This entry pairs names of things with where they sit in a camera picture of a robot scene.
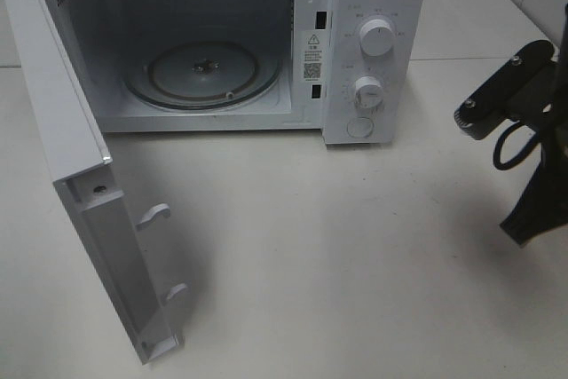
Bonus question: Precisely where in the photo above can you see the round microwave door button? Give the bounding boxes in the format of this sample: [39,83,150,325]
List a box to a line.
[346,117,374,138]

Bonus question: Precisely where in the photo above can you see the white microwave door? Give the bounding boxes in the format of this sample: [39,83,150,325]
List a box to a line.
[5,0,183,364]

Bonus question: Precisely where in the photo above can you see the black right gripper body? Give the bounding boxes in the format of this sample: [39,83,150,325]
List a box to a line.
[505,63,567,201]

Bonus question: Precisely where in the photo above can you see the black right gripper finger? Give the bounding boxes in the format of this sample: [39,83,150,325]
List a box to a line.
[500,162,567,246]

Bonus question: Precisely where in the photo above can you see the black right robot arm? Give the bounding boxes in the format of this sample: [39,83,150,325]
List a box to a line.
[493,30,567,247]

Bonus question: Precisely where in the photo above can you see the white microwave oven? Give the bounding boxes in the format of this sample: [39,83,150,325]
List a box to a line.
[68,0,422,145]

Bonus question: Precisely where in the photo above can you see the white microwave knob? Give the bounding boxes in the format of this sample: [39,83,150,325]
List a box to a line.
[359,17,394,57]
[353,76,384,109]

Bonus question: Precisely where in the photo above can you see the glass microwave turntable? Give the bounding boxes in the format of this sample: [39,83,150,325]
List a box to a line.
[124,40,282,111]

